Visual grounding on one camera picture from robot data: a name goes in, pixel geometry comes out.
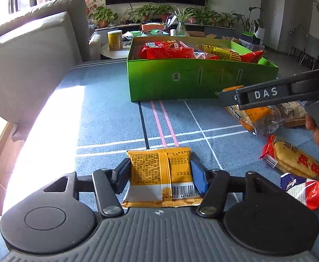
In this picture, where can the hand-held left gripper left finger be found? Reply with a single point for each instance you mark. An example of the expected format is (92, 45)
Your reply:
(122, 176)

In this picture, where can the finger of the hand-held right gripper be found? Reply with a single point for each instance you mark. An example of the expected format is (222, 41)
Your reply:
(285, 90)

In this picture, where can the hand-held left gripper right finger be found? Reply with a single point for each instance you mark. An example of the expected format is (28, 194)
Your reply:
(197, 174)

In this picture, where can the yellow white-backed snack packet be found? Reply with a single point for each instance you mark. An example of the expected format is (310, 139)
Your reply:
(154, 174)

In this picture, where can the orange bread packet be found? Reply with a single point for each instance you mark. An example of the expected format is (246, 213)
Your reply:
(257, 116)

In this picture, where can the small red snack packet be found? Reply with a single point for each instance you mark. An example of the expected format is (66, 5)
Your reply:
(253, 57)

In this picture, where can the yellow orange snack packet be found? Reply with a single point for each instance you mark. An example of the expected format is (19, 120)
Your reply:
(222, 53)

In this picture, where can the red white snack packet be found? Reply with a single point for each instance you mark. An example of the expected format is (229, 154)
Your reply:
(205, 55)

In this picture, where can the green cardboard box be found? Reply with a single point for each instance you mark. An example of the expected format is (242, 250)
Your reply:
(162, 82)

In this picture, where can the red chips snack packet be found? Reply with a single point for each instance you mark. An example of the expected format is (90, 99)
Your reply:
(164, 49)

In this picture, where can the beige bread packet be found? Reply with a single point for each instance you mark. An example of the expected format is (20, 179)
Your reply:
(293, 113)

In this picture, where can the grey dining chair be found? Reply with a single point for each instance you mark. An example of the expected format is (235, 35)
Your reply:
(309, 49)

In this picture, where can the red yellow cracker packet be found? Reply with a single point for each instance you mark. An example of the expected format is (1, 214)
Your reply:
(287, 155)

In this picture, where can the tall plant in white pot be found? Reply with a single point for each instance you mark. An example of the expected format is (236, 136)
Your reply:
(253, 24)

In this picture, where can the blue red white packet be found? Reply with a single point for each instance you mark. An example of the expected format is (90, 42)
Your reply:
(307, 189)

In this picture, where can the open cardboard box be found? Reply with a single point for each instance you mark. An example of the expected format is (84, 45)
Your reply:
(204, 35)

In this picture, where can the row of green potted plants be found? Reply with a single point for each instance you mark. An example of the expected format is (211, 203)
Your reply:
(211, 17)

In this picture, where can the round white table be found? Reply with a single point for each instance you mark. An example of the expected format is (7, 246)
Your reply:
(115, 54)

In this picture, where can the spider plant in glass vase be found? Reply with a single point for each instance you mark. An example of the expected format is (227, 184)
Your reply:
(181, 21)

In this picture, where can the small white bottle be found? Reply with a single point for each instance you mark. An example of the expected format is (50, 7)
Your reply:
(173, 32)

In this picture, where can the yellow can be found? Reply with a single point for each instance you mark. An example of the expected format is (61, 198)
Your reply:
(115, 41)

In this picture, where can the grey armchair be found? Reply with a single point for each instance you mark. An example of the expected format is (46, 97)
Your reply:
(33, 60)

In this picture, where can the orange storage box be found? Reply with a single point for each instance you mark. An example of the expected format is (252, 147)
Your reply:
(152, 27)

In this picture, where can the low tv cabinet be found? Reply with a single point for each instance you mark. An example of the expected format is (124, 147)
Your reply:
(132, 26)

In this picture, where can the bushy green potted plant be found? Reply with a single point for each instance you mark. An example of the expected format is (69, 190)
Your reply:
(151, 12)

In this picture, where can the potted plant with red flowers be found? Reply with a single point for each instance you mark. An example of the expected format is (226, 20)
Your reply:
(103, 16)

